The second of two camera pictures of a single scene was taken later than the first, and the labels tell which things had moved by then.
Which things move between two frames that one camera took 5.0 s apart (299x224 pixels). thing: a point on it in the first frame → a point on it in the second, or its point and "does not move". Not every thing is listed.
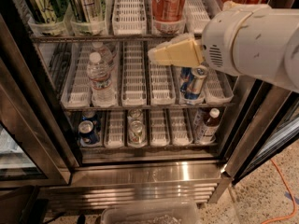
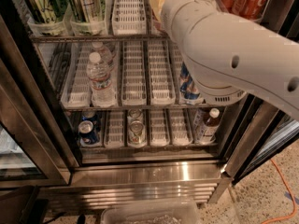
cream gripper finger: (184, 51) → (157, 1)
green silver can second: (85, 4) does not move
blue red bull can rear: (186, 73) does not move
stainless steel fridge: (86, 119) does not move
